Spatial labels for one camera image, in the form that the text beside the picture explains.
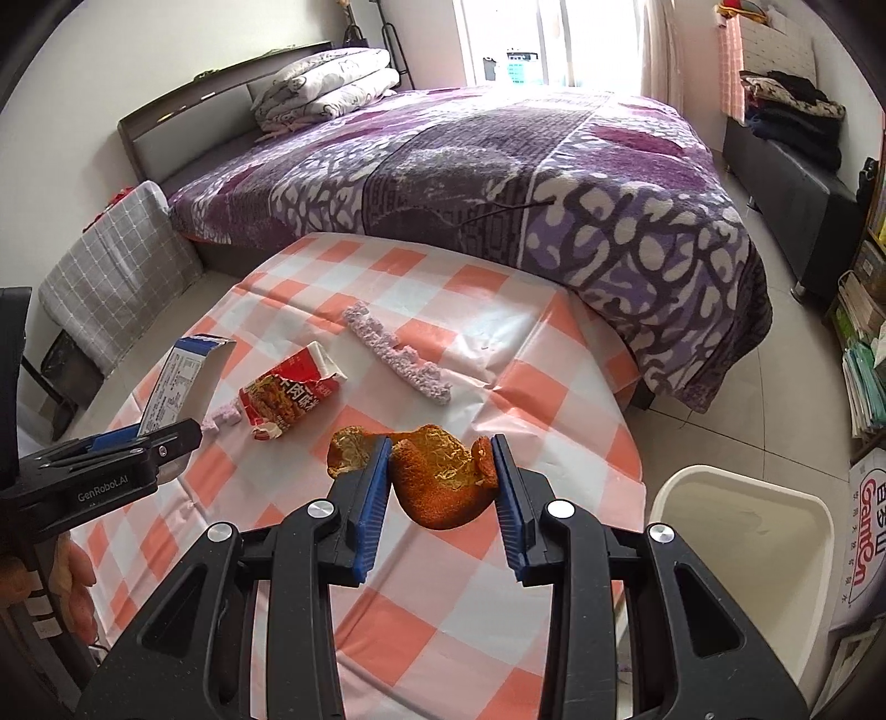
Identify torn red noodle packet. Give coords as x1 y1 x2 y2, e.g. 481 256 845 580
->
239 344 347 442

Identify white cabinet pink curtain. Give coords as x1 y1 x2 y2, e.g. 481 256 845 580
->
718 10 816 119

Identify dark bed frame grey headboard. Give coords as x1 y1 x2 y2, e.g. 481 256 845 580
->
116 40 333 271

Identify thin black cord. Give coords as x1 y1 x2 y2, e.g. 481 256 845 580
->
453 199 558 228

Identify long lavender foam strip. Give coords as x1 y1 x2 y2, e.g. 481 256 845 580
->
341 302 454 406

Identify pile of dark clothes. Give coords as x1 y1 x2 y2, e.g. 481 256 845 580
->
739 69 849 174

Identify blue white cardboard box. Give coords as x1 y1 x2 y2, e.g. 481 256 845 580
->
137 334 236 439

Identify folded white patterned quilt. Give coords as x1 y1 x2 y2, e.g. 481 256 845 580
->
250 47 403 136

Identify teal plastic crate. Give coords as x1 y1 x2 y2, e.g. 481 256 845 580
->
482 48 542 89

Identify person's left hand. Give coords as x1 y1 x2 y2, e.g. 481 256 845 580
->
0 536 99 646

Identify white picture frame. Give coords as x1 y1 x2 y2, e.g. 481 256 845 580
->
810 609 886 720

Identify white sign red letters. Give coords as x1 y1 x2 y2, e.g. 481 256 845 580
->
841 446 886 614

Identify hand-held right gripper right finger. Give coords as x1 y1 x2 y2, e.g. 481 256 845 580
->
490 435 811 720

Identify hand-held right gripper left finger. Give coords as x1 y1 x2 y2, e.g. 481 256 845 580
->
73 438 394 720

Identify white plastic bin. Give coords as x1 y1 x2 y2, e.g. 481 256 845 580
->
648 465 835 720

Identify wooden bookshelf with books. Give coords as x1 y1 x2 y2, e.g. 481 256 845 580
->
848 104 886 292

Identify black coat rack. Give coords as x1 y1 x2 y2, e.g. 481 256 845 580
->
338 0 411 91

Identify orange white checked tablecloth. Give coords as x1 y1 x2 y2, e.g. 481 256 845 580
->
65 233 648 720

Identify orange peel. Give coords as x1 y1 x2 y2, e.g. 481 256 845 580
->
327 424 499 531

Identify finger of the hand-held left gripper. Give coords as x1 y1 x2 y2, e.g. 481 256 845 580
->
135 417 204 486
86 425 150 454

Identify grey checked cover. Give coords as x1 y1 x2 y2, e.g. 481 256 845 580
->
38 181 203 380

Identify stack of paper folders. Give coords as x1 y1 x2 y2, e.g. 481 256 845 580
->
823 270 886 440

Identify window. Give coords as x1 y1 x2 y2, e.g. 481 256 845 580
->
453 0 666 91

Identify bed with purple blanket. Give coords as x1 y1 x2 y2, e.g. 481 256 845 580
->
168 86 774 415

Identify brown waste basket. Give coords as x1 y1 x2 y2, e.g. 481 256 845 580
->
40 328 91 416

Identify black storage bench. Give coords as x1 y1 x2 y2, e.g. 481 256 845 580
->
722 114 863 306

